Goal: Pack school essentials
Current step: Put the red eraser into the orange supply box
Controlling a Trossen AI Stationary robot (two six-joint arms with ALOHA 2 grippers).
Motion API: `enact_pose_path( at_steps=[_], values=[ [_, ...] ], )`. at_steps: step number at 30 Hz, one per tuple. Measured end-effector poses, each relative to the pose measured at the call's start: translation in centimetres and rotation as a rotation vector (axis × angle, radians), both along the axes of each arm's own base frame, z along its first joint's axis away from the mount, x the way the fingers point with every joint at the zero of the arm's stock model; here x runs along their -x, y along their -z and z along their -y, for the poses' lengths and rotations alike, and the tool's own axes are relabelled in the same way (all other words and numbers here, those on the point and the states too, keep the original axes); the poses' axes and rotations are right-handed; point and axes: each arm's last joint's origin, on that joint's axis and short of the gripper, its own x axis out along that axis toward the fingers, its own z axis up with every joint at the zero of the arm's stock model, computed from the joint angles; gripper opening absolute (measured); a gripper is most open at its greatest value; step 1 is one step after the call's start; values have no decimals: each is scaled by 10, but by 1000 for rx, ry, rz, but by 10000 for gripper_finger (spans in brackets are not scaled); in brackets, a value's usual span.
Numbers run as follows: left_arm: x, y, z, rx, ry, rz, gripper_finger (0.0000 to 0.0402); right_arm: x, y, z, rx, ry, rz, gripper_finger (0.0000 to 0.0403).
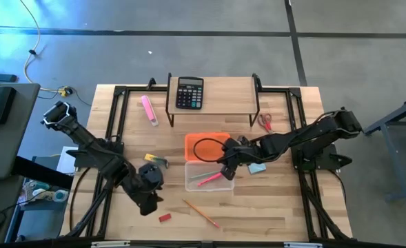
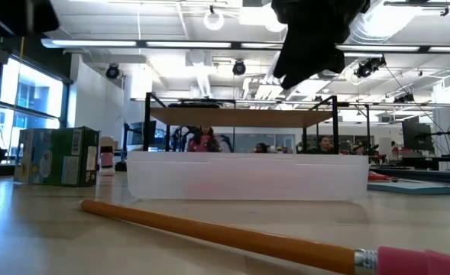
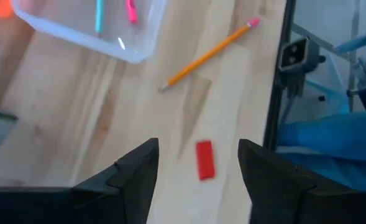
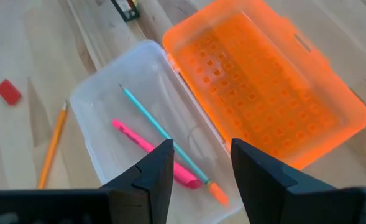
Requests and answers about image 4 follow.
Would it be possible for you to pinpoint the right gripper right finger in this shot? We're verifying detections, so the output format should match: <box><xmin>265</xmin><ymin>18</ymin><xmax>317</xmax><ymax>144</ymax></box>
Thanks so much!
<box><xmin>231</xmin><ymin>138</ymin><xmax>337</xmax><ymax>224</ymax></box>

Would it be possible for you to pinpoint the clear pencil box orange lid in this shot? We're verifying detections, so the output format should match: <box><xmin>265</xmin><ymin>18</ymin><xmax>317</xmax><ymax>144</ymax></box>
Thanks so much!
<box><xmin>69</xmin><ymin>0</ymin><xmax>366</xmax><ymax>224</ymax></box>

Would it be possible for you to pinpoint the red rubber eraser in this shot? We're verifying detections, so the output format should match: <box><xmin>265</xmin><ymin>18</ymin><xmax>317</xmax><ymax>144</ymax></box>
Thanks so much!
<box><xmin>0</xmin><ymin>78</ymin><xmax>22</xmax><ymax>106</ymax></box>

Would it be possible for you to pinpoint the teal pencil orange eraser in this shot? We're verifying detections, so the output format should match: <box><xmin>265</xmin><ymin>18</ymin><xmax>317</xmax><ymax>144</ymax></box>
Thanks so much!
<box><xmin>119</xmin><ymin>83</ymin><xmax>230</xmax><ymax>207</ymax></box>

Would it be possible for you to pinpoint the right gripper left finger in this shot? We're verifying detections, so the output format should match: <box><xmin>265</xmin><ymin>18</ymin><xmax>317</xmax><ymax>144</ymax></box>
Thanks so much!
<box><xmin>100</xmin><ymin>139</ymin><xmax>175</xmax><ymax>224</ymax></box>

